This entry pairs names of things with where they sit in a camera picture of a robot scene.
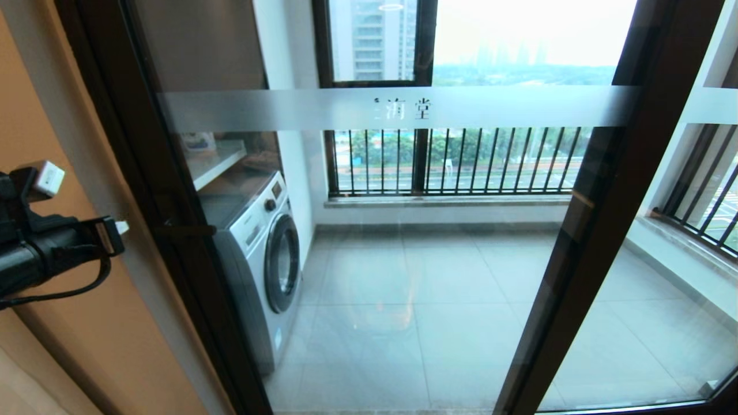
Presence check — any brown-framed sliding glass door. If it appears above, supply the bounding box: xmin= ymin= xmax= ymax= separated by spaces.
xmin=54 ymin=0 xmax=726 ymax=415

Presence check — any white laundry detergent bottle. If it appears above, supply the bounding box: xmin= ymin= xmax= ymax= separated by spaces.
xmin=182 ymin=131 xmax=217 ymax=152

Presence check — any white front-load washing machine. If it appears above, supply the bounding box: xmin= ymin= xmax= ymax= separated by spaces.
xmin=199 ymin=169 xmax=303 ymax=375

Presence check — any grey stone window sill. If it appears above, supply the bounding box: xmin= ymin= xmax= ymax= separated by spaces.
xmin=324 ymin=194 xmax=573 ymax=209

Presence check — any black balcony railing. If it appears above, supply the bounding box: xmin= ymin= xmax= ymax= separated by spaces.
xmin=323 ymin=128 xmax=583 ymax=197

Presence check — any brown-framed fixed glass door panel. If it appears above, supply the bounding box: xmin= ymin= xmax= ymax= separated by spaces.
xmin=577 ymin=0 xmax=738 ymax=415

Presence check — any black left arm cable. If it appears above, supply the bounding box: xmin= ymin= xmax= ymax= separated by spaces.
xmin=0 ymin=254 xmax=112 ymax=309

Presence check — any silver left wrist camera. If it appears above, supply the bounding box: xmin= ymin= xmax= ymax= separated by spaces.
xmin=29 ymin=160 xmax=66 ymax=198

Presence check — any white wall shelf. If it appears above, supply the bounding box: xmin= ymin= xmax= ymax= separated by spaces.
xmin=187 ymin=140 xmax=247 ymax=191

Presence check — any dark window frame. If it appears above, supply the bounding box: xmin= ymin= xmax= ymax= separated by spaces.
xmin=312 ymin=0 xmax=439 ymax=197

